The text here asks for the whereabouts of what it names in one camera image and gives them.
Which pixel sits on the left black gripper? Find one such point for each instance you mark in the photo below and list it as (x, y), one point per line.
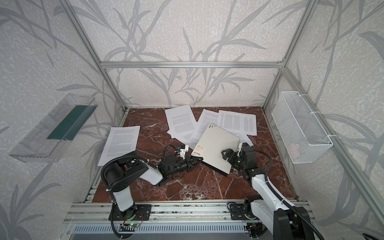
(189, 163)

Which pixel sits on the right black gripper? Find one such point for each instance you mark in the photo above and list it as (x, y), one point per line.
(235, 154)

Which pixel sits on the beige black ring binder folder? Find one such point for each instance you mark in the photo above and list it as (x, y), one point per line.
(210, 146)

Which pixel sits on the printed paper sheet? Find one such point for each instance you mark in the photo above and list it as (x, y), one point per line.
(206, 118)
(120, 141)

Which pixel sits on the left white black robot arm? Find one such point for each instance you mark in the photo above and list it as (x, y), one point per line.
(119, 173)

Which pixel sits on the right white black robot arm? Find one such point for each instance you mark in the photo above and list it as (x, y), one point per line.
(281, 217)

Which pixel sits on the bottom hidden printed sheet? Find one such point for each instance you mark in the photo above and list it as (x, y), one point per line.
(183, 139)

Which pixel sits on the right back printed sheet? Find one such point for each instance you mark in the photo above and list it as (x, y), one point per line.
(238, 123)

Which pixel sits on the centre back printed sheet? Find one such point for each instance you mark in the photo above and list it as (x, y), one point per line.
(181, 121)

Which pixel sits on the green circuit board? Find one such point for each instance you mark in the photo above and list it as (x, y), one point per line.
(129, 227)

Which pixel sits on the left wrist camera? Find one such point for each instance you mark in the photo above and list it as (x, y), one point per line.
(183, 151)

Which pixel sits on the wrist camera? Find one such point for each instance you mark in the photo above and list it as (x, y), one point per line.
(241, 145)
(183, 151)

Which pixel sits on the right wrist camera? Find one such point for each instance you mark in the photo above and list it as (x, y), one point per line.
(241, 145)

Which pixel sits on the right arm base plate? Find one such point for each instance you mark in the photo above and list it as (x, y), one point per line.
(237, 211)

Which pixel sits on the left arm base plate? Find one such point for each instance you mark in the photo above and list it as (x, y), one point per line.
(135, 213)

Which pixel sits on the white wire mesh basket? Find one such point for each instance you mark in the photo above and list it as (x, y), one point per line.
(301, 131)

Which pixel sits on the aluminium cage frame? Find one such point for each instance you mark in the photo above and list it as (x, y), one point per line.
(355, 173)

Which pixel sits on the aluminium front rail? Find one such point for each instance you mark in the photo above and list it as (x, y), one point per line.
(206, 211)

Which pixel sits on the clear acrylic wall tray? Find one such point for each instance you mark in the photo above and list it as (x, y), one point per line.
(47, 142)

